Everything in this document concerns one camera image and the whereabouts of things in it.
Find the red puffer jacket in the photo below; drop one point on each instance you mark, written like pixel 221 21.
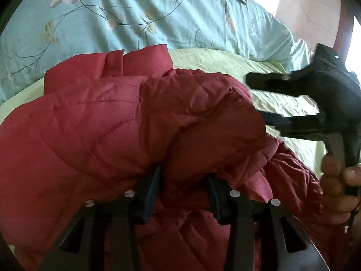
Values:
pixel 118 135

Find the person's right hand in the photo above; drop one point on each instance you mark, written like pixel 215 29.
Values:
pixel 335 194

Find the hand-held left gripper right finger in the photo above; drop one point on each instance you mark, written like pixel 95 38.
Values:
pixel 215 196

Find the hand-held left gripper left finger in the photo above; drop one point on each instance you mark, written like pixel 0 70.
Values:
pixel 152 194

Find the light blue floral quilt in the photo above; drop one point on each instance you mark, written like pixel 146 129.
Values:
pixel 127 14

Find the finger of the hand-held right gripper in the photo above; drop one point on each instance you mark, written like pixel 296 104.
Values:
pixel 293 125
pixel 268 82

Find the light green bed sheet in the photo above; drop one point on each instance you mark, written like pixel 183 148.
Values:
pixel 203 59

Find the reddish wooden bed post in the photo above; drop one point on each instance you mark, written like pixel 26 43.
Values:
pixel 344 28

